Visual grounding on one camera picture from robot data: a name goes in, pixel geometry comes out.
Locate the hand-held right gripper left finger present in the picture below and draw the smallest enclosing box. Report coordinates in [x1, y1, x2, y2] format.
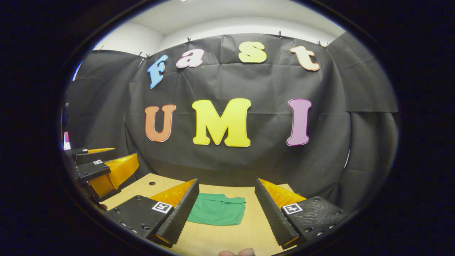
[106, 178, 200, 248]

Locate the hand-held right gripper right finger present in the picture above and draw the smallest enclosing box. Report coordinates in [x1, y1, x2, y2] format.
[255, 178, 349, 249]

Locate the green T-shirt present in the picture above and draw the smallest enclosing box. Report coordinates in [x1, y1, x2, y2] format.
[187, 193, 246, 226]

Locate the black backdrop cloth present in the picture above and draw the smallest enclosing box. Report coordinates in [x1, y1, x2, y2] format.
[64, 33, 399, 214]

